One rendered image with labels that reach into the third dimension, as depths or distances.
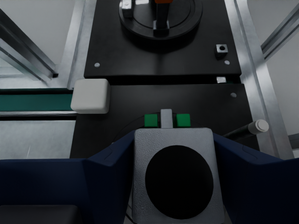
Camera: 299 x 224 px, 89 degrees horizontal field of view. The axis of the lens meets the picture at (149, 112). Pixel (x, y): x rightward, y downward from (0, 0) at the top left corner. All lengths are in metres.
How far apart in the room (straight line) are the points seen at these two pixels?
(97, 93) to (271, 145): 0.24
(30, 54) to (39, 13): 0.35
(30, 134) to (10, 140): 0.03
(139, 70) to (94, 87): 0.07
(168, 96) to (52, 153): 0.21
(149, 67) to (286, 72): 0.34
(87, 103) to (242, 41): 0.27
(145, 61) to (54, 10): 0.40
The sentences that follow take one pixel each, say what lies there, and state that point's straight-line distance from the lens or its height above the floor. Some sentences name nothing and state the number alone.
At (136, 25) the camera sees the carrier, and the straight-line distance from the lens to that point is 0.28.
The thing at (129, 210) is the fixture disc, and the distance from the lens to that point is 0.19.
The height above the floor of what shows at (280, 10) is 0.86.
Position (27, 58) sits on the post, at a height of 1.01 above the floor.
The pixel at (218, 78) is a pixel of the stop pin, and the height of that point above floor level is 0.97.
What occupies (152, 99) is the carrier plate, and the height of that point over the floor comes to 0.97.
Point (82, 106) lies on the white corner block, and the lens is 0.21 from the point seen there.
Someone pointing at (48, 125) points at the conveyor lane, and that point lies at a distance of 0.32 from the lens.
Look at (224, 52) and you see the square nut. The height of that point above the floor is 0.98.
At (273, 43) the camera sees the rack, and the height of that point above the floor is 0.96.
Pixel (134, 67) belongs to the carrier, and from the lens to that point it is 0.25.
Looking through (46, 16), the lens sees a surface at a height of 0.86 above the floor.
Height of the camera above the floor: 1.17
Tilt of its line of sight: 70 degrees down
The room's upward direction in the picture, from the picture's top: 5 degrees counter-clockwise
